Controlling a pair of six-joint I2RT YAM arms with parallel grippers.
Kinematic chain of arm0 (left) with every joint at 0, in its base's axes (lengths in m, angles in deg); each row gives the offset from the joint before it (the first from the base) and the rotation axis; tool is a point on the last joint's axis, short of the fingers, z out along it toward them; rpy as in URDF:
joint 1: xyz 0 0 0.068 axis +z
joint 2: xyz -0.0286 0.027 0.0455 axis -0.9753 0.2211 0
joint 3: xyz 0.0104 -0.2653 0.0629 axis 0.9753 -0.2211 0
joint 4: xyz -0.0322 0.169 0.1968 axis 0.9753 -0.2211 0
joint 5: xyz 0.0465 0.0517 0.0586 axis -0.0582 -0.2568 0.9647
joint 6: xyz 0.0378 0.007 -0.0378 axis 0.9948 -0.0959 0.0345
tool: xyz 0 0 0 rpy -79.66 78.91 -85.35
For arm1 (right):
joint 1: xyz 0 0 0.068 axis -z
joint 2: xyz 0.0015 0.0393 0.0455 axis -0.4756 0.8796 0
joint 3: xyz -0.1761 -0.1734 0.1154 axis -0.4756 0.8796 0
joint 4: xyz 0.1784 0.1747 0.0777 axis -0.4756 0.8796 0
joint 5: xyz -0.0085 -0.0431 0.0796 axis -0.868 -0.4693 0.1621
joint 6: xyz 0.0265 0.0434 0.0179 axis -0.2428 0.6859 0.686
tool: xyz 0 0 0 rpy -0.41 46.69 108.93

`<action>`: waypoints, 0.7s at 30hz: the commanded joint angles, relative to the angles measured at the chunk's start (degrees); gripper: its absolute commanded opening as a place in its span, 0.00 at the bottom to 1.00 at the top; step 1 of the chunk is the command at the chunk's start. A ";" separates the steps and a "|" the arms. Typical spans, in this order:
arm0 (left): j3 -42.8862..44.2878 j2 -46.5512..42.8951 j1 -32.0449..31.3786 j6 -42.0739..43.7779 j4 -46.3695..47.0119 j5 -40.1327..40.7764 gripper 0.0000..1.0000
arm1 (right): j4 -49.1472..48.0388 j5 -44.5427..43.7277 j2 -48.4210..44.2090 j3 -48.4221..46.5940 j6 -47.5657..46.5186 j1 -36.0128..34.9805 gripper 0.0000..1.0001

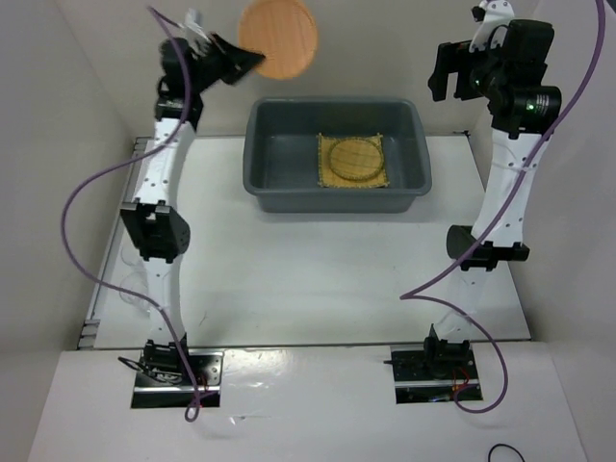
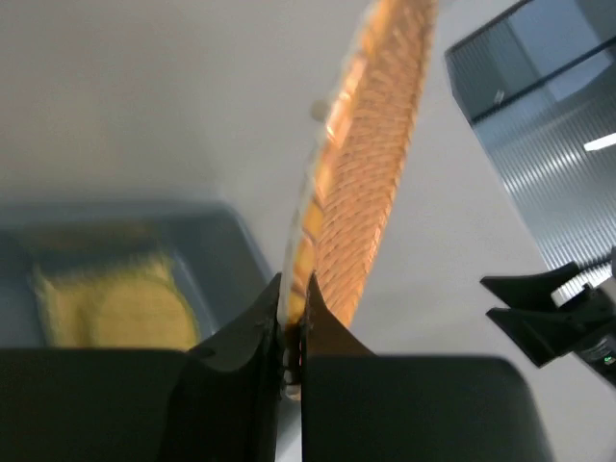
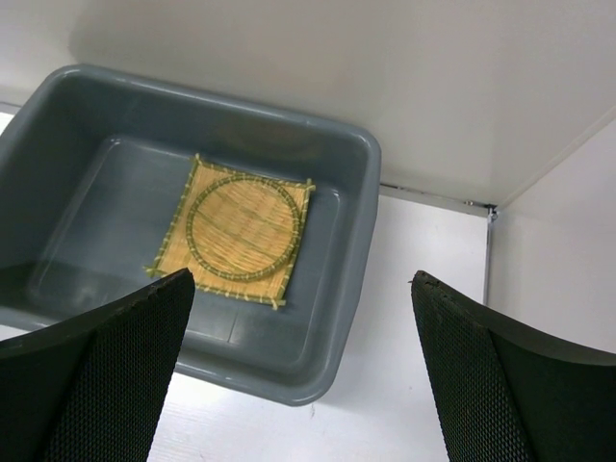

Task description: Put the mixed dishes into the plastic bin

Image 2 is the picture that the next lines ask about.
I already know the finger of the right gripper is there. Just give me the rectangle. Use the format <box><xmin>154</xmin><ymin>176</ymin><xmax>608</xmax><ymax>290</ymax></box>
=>
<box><xmin>486</xmin><ymin>308</ymin><xmax>586</xmax><ymax>368</ymax></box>
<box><xmin>480</xmin><ymin>262</ymin><xmax>581</xmax><ymax>308</ymax></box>

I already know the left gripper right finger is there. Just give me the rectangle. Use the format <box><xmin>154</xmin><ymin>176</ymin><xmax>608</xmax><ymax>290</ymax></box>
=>
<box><xmin>301</xmin><ymin>279</ymin><xmax>553</xmax><ymax>461</ymax></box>

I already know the square bamboo mat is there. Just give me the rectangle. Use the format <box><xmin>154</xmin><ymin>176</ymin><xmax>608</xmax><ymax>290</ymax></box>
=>
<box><xmin>32</xmin><ymin>224</ymin><xmax>181</xmax><ymax>348</ymax></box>

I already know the orange round woven tray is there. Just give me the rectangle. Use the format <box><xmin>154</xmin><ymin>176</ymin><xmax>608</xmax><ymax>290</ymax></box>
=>
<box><xmin>276</xmin><ymin>1</ymin><xmax>438</xmax><ymax>399</ymax></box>

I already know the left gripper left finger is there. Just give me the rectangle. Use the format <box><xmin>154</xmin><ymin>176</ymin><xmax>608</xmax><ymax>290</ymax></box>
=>
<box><xmin>1</xmin><ymin>278</ymin><xmax>280</xmax><ymax>461</ymax></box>

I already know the grey plastic bin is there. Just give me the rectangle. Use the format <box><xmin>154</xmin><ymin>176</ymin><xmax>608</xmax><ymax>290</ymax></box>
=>
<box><xmin>1</xmin><ymin>201</ymin><xmax>272</xmax><ymax>348</ymax></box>

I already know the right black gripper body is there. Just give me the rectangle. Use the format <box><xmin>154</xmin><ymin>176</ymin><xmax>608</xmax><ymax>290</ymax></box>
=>
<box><xmin>559</xmin><ymin>247</ymin><xmax>615</xmax><ymax>389</ymax></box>

